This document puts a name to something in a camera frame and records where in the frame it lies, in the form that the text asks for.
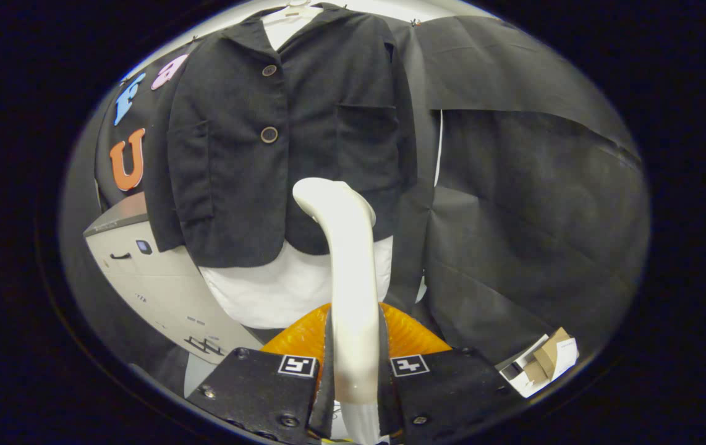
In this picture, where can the white clothes hanger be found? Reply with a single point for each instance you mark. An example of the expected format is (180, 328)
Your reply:
(294, 11)

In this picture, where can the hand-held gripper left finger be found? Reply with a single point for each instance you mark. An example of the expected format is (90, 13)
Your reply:
(254, 389)

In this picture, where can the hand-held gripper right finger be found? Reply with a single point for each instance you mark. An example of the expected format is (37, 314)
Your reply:
(446, 389)

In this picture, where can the black suit jacket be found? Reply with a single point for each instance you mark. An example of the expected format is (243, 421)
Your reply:
(235, 185)

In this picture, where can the cardboard box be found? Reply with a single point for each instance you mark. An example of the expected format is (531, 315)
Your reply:
(541, 364)

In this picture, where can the white dress form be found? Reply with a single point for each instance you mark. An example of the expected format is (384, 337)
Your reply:
(266, 290)

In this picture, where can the black backdrop cloth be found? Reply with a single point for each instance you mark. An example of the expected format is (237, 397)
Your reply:
(538, 216)

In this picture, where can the grey filing cabinet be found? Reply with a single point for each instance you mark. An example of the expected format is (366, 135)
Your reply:
(155, 290)

